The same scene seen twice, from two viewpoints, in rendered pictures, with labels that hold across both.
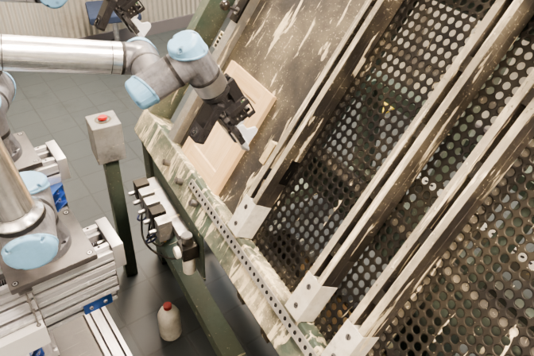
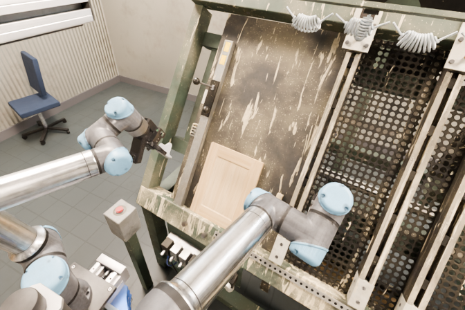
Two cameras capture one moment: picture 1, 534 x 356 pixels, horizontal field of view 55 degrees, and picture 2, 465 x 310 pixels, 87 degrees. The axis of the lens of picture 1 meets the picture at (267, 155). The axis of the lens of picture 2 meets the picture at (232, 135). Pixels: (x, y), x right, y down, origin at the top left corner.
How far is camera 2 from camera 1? 100 cm
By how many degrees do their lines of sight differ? 25
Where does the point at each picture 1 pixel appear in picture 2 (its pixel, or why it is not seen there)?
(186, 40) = (344, 196)
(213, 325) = (230, 299)
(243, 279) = (297, 291)
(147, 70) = (316, 234)
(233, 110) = not seen: hidden behind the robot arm
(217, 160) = (229, 212)
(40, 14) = not seen: outside the picture
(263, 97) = (254, 165)
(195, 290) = not seen: hidden behind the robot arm
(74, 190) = (70, 243)
